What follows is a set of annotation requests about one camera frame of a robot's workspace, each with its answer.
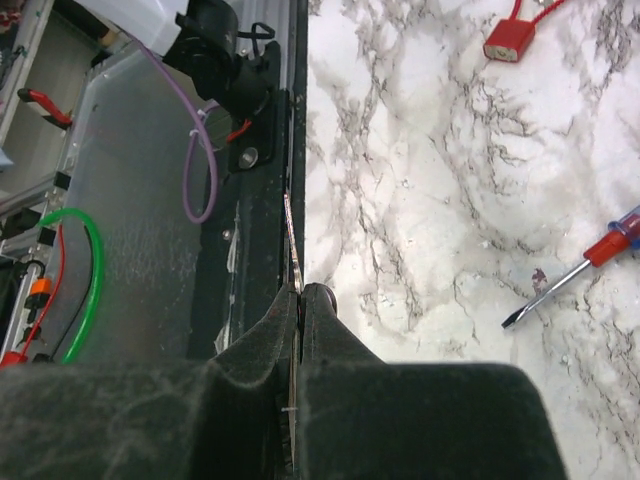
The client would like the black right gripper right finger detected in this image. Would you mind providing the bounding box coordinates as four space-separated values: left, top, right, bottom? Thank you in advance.
296 283 565 479

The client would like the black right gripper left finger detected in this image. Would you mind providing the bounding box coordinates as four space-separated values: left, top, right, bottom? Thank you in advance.
1 285 298 479

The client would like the red cable lock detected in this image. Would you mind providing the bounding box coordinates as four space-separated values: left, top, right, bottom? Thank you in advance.
482 0 565 63

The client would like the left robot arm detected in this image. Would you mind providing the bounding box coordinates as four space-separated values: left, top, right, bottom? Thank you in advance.
80 0 275 120

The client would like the green cable lock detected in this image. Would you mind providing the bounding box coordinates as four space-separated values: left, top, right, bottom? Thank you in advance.
38 208 105 364

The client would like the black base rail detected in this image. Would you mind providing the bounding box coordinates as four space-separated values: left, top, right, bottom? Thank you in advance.
186 1 309 360

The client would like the red wire with connector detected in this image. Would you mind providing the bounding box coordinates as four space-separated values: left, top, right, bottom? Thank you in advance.
0 223 69 369

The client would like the aluminium frame rail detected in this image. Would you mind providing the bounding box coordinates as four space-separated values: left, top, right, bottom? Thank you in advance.
0 0 121 371

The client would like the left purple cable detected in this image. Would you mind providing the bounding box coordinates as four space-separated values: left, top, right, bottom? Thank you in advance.
134 39 222 224

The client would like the blue handled screwdriver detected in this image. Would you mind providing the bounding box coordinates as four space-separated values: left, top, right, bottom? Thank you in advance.
501 206 639 329

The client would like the red handled tool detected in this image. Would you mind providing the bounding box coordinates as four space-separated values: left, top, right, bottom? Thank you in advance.
17 88 72 130

